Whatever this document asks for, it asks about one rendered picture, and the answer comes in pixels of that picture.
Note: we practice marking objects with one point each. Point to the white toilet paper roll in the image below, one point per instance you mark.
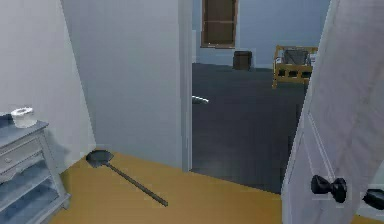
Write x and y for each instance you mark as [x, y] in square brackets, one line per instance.
[23, 117]

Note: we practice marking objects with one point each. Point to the dark brown box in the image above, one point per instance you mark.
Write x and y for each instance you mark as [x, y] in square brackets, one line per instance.
[242, 60]

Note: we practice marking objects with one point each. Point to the black door knob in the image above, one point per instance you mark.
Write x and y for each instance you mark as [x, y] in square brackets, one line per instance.
[330, 187]
[374, 198]

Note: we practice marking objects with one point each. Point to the white room door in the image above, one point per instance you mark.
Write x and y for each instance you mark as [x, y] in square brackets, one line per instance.
[336, 110]

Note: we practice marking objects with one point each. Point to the brown framed window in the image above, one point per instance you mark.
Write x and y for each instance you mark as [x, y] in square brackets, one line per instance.
[219, 23]

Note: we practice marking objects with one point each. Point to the grey shelf cabinet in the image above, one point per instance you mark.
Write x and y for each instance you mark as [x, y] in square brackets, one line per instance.
[23, 166]

